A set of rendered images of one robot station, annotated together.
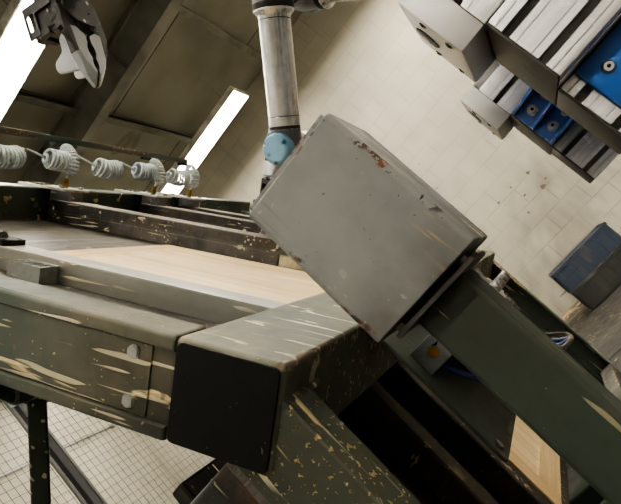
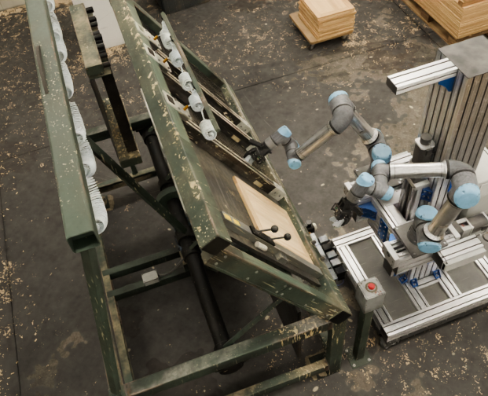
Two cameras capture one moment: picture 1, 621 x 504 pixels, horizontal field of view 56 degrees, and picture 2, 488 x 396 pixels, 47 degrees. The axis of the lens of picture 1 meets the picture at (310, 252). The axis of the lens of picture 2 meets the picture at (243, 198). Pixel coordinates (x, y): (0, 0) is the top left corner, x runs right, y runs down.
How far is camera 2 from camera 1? 3.27 m
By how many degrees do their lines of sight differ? 70
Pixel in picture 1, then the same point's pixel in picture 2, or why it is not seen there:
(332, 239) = (372, 304)
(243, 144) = not seen: outside the picture
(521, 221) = not seen: outside the picture
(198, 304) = (309, 269)
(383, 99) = not seen: outside the picture
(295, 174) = (376, 297)
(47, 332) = (324, 306)
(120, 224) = (204, 144)
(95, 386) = (324, 313)
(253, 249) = (249, 175)
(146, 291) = (301, 265)
